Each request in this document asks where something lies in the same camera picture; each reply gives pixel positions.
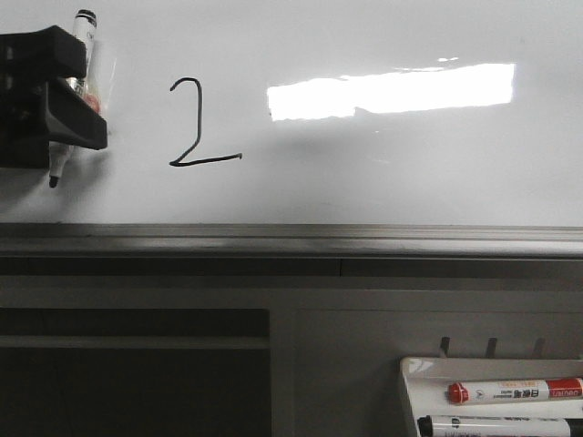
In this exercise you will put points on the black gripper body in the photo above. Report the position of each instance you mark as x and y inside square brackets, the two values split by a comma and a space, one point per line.
[23, 134]

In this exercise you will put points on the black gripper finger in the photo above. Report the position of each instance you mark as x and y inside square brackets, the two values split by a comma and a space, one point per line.
[70, 119]
[48, 53]

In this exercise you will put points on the black whiteboard marker with magnet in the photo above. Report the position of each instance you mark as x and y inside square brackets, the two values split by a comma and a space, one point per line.
[84, 29]

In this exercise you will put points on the white whiteboard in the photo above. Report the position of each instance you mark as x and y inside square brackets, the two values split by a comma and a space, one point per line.
[380, 112]

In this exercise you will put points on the black capped whiteboard marker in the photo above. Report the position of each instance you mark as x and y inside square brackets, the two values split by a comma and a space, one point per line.
[439, 425]

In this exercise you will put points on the red capped whiteboard marker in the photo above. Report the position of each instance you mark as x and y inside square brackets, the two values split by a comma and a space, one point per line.
[506, 391]

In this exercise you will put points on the white marker tray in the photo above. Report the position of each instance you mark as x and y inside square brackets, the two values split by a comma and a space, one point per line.
[424, 382]

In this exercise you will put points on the aluminium whiteboard frame rail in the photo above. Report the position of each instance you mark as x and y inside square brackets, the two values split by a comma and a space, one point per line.
[288, 241]

